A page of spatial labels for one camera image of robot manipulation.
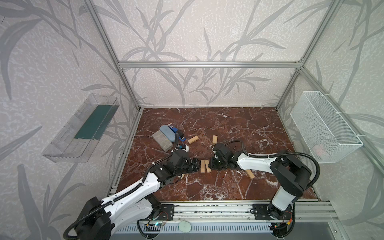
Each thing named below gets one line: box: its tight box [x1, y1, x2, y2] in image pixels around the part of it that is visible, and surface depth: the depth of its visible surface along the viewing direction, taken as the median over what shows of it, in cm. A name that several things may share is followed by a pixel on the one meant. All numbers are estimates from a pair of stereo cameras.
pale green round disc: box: [178, 220, 192, 233], surface depth 70 cm
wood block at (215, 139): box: [212, 135, 218, 144], surface depth 101 cm
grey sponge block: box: [152, 130, 174, 152], surface depth 101 cm
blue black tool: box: [169, 126, 186, 142], surface depth 104 cm
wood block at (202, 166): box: [200, 159, 205, 173], surface depth 90 cm
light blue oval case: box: [159, 124, 176, 143], surface depth 105 cm
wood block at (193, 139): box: [187, 135, 199, 144], surface depth 104 cm
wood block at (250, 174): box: [246, 169, 256, 180], surface depth 87 cm
